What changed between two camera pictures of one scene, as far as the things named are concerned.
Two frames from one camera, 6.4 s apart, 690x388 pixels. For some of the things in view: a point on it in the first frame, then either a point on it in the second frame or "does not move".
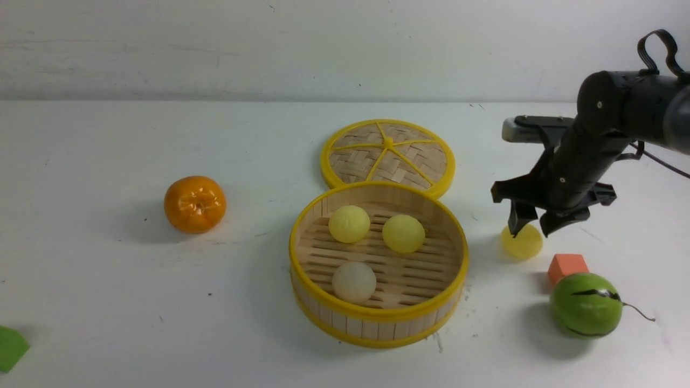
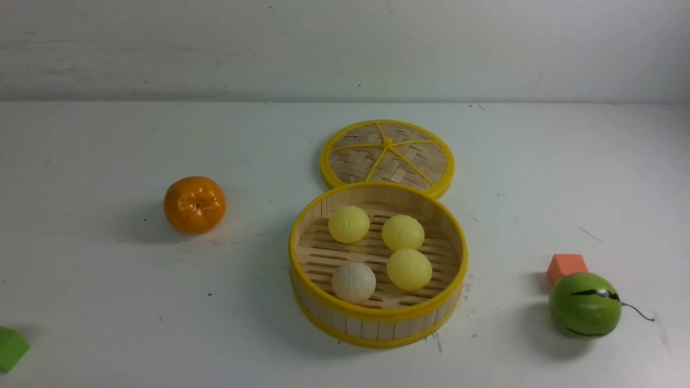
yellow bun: x=349 y=223 does not move
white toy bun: x=354 y=282 does not move
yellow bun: x=404 y=233 does not move
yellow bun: x=525 y=244 → x=409 y=269
